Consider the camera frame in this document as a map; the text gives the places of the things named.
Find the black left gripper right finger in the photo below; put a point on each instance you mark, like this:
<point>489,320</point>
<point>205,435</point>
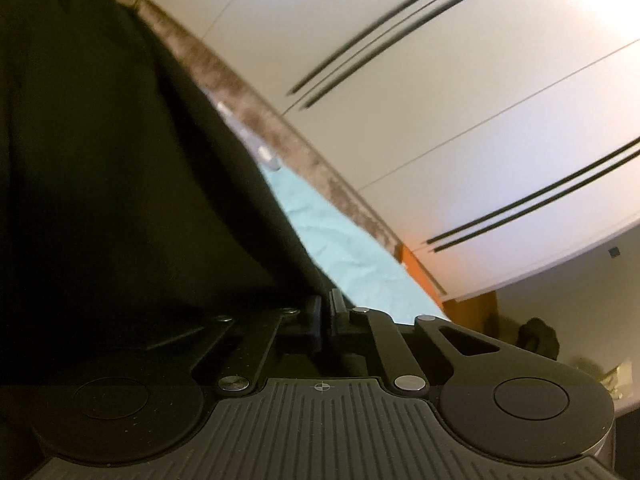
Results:
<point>428,355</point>

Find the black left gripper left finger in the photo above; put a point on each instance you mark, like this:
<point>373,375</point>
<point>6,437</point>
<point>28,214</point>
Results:
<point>248,346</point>

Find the black pants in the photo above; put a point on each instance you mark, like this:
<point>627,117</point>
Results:
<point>132,218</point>

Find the light blue mushroom bedsheet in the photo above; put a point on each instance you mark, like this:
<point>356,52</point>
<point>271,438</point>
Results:
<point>367,274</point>

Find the black bag on floor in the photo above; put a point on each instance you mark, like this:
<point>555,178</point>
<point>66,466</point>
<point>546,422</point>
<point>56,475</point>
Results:
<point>538,337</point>

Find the yellow stool with items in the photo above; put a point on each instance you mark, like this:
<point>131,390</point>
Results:
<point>619,380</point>

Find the white wardrobe with black handles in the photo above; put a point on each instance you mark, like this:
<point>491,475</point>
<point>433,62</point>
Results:
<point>496,138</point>

